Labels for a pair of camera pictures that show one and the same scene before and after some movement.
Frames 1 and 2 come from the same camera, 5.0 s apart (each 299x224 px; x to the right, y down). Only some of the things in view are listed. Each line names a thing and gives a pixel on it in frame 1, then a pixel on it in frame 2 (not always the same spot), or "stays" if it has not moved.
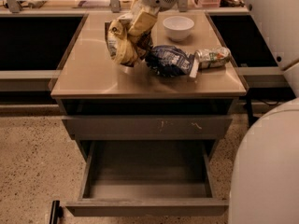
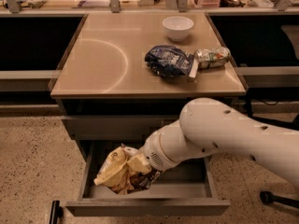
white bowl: [177, 27] stays
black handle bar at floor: [56, 212] stays
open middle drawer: [149, 177] stays
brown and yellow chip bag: [125, 49] → [115, 174]
